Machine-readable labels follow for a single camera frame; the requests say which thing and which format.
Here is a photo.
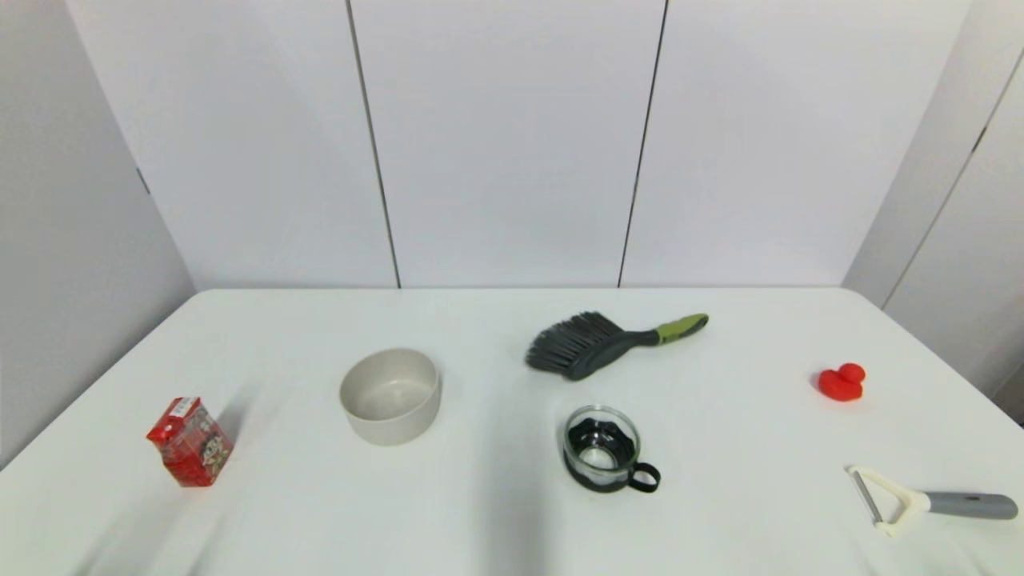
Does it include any red snack box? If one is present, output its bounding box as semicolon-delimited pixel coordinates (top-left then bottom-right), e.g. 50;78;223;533
146;397;234;487

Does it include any grey hand brush green handle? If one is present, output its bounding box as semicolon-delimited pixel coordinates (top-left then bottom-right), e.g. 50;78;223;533
526;312;710;382

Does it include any glass cup black handle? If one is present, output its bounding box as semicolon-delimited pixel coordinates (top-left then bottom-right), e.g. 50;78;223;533
562;406;662;494

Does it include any beige round bowl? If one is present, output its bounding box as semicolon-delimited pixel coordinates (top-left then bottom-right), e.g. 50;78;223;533
339;348;442;446

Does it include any white peeler grey handle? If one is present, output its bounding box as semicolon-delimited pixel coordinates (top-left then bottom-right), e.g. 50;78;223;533
847;466;1019;537

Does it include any red rubber duck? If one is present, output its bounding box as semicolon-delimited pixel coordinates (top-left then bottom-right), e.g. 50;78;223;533
818;362;866;402

